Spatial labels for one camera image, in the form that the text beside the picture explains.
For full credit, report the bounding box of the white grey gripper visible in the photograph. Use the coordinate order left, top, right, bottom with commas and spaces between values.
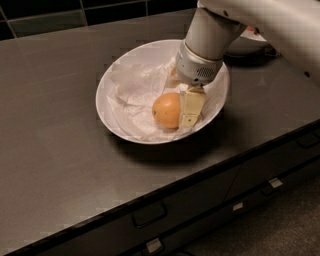
165, 41, 223, 128

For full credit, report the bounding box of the orange fruit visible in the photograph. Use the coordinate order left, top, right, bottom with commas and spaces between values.
152, 93, 181, 129

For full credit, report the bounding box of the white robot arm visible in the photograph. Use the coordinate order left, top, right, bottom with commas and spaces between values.
175, 0, 320, 127

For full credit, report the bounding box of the large white bowl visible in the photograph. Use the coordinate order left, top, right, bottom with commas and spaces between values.
96, 40, 230, 145

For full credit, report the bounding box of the white paper in large bowl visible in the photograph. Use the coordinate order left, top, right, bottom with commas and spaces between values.
107, 60, 211, 144

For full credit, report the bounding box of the white bowl with strawberries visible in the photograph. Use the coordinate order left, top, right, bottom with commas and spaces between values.
226, 27, 269, 57

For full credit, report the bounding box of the red strawberries pile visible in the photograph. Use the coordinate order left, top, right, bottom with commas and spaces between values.
246, 26, 260, 35

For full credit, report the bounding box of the upper dark drawer front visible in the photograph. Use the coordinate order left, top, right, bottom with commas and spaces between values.
39, 167, 239, 256

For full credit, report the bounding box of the dark drawer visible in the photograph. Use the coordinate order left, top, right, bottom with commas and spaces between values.
39, 167, 239, 256
226, 123, 320, 200
131, 160, 319, 256

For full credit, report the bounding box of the right dark drawer front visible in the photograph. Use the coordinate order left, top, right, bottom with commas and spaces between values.
226, 123, 320, 200

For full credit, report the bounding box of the lower dark drawer front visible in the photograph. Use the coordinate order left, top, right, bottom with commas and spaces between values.
131, 160, 319, 256

